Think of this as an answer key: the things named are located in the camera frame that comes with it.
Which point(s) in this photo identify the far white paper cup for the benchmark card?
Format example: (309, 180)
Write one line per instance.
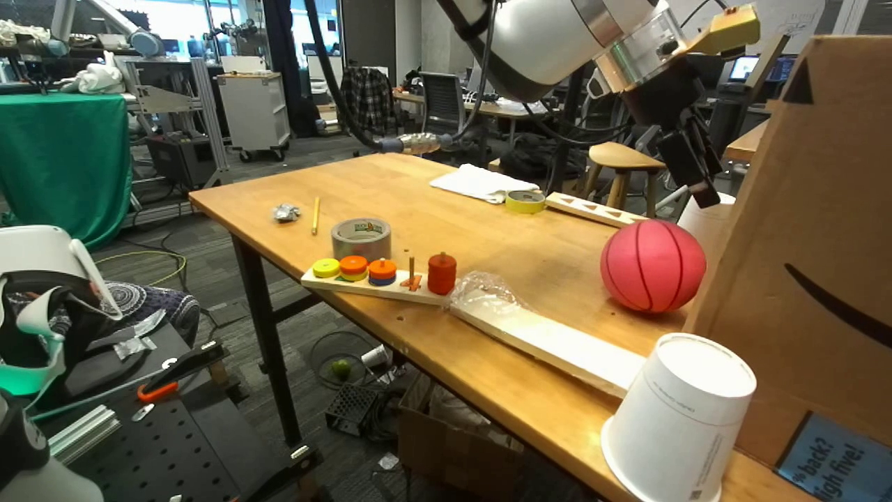
(705, 220)

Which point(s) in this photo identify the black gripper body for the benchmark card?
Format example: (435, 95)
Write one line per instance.
(665, 102)

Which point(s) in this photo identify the white folded cloth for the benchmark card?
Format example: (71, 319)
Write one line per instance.
(484, 186)

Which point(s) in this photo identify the wooden ring stacker toy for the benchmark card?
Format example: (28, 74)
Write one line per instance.
(382, 279)

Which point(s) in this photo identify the round wooden stool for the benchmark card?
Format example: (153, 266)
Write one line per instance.
(622, 163)

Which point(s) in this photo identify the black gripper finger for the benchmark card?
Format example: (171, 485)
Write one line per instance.
(676, 155)
(698, 165)

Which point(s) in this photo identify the clear yellow tape roll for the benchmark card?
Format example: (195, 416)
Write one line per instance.
(525, 202)

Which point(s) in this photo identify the pink mini basketball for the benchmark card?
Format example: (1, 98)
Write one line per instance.
(654, 266)

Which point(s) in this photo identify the green draped table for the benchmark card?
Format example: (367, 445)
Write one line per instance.
(64, 159)

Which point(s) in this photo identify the white VR headset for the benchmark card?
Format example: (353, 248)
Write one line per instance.
(57, 257)

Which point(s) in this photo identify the white paper cup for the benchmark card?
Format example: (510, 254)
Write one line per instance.
(705, 220)
(676, 430)

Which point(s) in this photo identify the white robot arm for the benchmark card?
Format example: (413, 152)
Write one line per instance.
(530, 46)

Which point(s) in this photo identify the white rolling cabinet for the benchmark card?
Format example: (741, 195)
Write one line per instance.
(255, 113)

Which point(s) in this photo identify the crumpled foil ball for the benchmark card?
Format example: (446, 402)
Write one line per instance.
(284, 213)

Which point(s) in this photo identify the near white paper cup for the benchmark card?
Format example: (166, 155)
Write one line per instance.
(676, 430)

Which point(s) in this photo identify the grey duct tape roll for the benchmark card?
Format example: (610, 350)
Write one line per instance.
(360, 237)

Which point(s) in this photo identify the large cardboard box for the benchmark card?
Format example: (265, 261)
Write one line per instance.
(801, 271)

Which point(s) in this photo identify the wooden slotted block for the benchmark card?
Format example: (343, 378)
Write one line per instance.
(591, 211)

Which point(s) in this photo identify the yellow pencil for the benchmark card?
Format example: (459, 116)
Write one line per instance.
(316, 215)

